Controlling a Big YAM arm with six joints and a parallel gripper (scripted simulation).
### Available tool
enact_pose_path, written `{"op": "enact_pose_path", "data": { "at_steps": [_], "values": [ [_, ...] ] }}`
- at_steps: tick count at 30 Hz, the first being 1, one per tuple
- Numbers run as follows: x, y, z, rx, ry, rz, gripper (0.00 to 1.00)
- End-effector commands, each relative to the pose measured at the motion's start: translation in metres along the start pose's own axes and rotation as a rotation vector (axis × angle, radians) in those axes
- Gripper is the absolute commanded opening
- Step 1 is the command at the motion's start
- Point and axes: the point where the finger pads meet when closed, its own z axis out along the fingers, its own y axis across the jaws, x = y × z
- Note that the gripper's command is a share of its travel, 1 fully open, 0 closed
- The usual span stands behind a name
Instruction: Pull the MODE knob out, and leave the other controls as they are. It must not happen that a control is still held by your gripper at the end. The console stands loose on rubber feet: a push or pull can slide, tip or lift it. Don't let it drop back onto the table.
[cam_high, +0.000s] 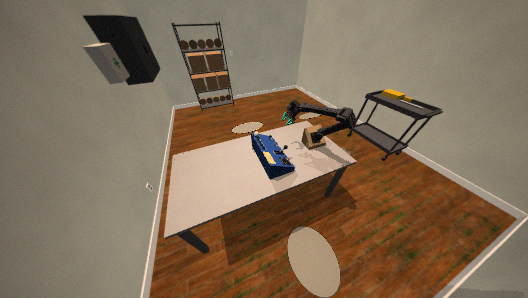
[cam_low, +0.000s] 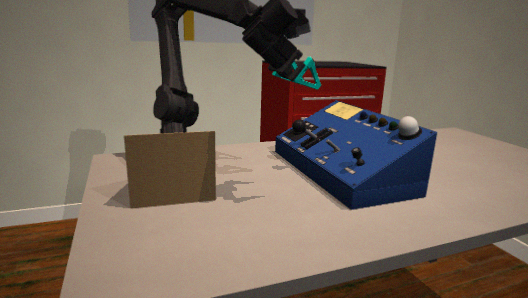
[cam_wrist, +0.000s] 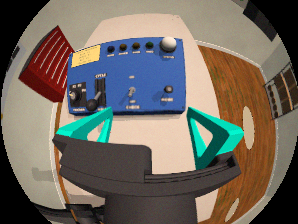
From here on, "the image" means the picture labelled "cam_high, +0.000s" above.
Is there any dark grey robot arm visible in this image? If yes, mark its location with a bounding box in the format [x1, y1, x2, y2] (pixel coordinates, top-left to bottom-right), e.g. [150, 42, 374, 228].
[286, 99, 357, 144]

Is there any blue control panel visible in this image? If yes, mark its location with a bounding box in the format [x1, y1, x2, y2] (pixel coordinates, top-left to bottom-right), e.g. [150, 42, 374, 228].
[251, 131, 295, 180]

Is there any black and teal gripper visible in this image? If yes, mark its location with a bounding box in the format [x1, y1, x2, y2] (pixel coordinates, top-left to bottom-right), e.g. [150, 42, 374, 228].
[282, 112, 298, 125]

